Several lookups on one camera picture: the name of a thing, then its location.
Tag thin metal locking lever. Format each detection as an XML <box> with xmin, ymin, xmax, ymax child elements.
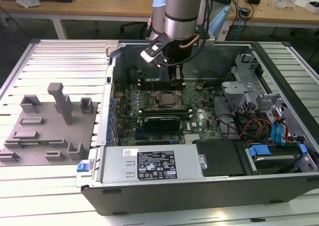
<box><xmin>148</xmin><ymin>76</ymin><xmax>158</xmax><ymax>95</ymax></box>

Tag hard disk blue carrier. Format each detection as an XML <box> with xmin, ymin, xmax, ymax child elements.
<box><xmin>245</xmin><ymin>143</ymin><xmax>310</xmax><ymax>176</ymax></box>

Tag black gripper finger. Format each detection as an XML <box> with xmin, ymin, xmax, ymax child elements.
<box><xmin>168</xmin><ymin>64</ymin><xmax>186</xmax><ymax>91</ymax></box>

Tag blue case latch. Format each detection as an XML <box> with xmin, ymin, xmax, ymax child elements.
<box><xmin>76</xmin><ymin>162</ymin><xmax>90</xmax><ymax>173</ymax></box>

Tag wooden desk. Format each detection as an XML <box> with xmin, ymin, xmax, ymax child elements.
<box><xmin>0</xmin><ymin>0</ymin><xmax>319</xmax><ymax>40</ymax></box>

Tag silver chipset heatsink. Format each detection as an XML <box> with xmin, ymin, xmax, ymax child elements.
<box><xmin>183</xmin><ymin>133</ymin><xmax>200</xmax><ymax>145</ymax></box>

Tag clear plastic bags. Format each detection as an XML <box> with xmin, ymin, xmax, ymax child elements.
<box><xmin>271</xmin><ymin>0</ymin><xmax>300</xmax><ymax>10</ymax></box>

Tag blue flat data wire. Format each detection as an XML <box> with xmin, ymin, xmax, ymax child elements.
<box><xmin>270</xmin><ymin>119</ymin><xmax>288</xmax><ymax>146</ymax></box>

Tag silver CPU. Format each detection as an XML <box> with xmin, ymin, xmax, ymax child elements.
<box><xmin>159</xmin><ymin>92</ymin><xmax>176</xmax><ymax>106</ymax></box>

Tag white carton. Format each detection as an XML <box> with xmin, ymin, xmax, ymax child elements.
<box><xmin>293</xmin><ymin>0</ymin><xmax>319</xmax><ymax>13</ymax></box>

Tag coloured power wire bundle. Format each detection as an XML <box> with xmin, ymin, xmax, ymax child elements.
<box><xmin>238</xmin><ymin>118</ymin><xmax>273</xmax><ymax>140</ymax></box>

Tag metal disk bay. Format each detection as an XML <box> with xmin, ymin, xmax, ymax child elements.
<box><xmin>220</xmin><ymin>53</ymin><xmax>265</xmax><ymax>117</ymax></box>

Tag green RAM stick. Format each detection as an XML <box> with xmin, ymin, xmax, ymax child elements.
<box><xmin>17</xmin><ymin>141</ymin><xmax>50</xmax><ymax>146</ymax></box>

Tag CPU socket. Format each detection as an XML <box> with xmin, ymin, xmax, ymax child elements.
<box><xmin>154</xmin><ymin>89</ymin><xmax>184</xmax><ymax>111</ymax></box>

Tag green motherboard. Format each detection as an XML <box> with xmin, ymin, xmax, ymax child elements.
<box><xmin>111</xmin><ymin>78</ymin><xmax>224</xmax><ymax>147</ymax></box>

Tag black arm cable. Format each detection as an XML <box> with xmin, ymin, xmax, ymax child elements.
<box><xmin>165</xmin><ymin>0</ymin><xmax>215</xmax><ymax>67</ymax></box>

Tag black PC case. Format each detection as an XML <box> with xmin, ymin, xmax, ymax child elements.
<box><xmin>74</xmin><ymin>40</ymin><xmax>319</xmax><ymax>217</ymax></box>

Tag white crumpled bag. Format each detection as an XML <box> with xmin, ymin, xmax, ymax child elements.
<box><xmin>15</xmin><ymin>0</ymin><xmax>42</xmax><ymax>8</ymax></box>

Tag black graphics card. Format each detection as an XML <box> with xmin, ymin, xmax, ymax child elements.
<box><xmin>143</xmin><ymin>115</ymin><xmax>181</xmax><ymax>132</ymax></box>

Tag grey parts rack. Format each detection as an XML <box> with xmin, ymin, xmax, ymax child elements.
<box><xmin>0</xmin><ymin>82</ymin><xmax>99</xmax><ymax>167</ymax></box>

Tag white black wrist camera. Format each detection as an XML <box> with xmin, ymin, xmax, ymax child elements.
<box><xmin>140</xmin><ymin>34</ymin><xmax>170</xmax><ymax>68</ymax></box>

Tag black plastic drive cover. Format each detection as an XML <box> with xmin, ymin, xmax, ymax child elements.
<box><xmin>193</xmin><ymin>139</ymin><xmax>247</xmax><ymax>178</ymax></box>

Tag grey power supply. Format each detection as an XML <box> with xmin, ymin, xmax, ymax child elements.
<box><xmin>101</xmin><ymin>146</ymin><xmax>200</xmax><ymax>184</ymax></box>

